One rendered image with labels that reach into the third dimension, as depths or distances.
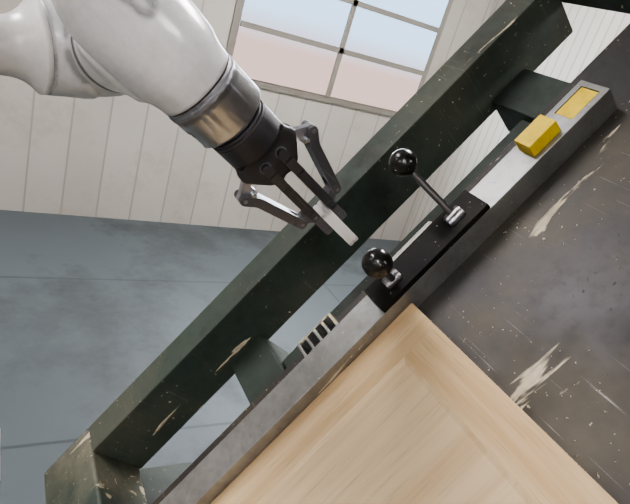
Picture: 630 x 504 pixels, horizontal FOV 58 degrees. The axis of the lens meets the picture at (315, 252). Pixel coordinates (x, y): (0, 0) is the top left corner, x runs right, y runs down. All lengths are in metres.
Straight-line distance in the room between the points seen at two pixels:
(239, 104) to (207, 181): 3.63
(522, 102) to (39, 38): 0.72
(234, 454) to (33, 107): 3.24
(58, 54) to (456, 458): 0.61
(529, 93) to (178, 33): 0.64
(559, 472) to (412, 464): 0.16
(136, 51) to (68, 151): 3.43
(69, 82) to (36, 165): 3.32
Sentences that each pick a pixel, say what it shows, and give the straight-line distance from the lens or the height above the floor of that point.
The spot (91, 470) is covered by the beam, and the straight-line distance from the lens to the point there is 1.09.
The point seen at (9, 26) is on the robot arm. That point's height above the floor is 1.58.
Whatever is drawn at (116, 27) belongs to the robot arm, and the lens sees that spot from 0.56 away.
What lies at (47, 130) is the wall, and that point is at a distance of 3.93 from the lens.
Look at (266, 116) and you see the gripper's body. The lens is 0.63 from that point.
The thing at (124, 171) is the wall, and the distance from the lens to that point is 4.07.
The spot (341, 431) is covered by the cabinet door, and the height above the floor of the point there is 1.21.
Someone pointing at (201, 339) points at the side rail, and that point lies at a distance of 1.00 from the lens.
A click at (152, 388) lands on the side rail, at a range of 1.04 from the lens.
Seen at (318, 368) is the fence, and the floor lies 1.25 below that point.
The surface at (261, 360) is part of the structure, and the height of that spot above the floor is 1.13.
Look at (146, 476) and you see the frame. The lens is 1.24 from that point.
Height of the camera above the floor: 1.69
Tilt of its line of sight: 22 degrees down
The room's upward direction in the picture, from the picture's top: 18 degrees clockwise
